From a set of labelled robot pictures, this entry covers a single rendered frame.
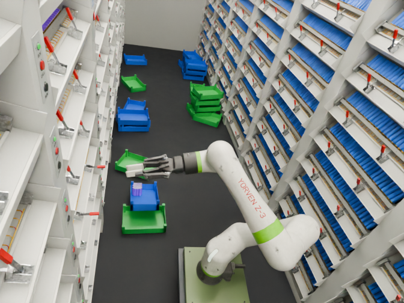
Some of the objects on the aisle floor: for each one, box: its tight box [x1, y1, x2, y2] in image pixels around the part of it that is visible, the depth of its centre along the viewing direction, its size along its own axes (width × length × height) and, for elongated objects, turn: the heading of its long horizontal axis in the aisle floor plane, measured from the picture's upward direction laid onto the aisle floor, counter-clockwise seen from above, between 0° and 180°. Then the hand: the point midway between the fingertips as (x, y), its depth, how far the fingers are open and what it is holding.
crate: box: [115, 149, 156, 180], centre depth 241 cm, size 30×20×8 cm
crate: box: [122, 203, 167, 234], centre depth 200 cm, size 30×20×8 cm
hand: (134, 170), depth 117 cm, fingers open, 3 cm apart
